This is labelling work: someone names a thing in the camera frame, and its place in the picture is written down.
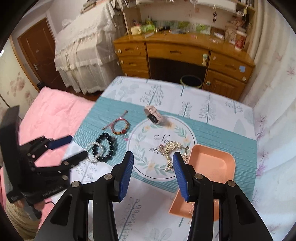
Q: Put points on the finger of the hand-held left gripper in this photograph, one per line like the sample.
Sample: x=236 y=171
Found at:
x=61 y=141
x=77 y=158

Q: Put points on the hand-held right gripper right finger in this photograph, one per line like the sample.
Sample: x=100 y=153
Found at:
x=179 y=176

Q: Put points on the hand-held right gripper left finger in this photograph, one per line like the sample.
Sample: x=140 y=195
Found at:
x=126 y=176

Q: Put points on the pink plastic tray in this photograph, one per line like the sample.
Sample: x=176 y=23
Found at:
x=208 y=166

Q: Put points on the gold rhinestone brooch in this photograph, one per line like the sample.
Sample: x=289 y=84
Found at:
x=171 y=146

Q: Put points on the pink blanket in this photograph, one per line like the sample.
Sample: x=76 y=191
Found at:
x=53 y=111

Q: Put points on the tree printed tablecloth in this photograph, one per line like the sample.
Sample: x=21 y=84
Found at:
x=161 y=92

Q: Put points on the brown wooden door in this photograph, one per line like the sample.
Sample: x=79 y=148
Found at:
x=39 y=51

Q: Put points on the dark round trash bin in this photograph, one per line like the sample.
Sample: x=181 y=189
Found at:
x=191 y=81

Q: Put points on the white leaf printed curtain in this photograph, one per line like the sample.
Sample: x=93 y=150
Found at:
x=272 y=115

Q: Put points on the blue sticker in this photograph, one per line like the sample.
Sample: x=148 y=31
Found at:
x=242 y=69

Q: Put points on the wooden desk with drawers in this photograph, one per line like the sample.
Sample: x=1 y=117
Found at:
x=180 y=49

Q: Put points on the cream mug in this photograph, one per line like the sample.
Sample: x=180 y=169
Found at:
x=136 y=30

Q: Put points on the green packet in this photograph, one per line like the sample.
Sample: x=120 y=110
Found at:
x=148 y=27

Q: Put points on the wooden desk hutch shelf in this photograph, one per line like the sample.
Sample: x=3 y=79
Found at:
x=185 y=11

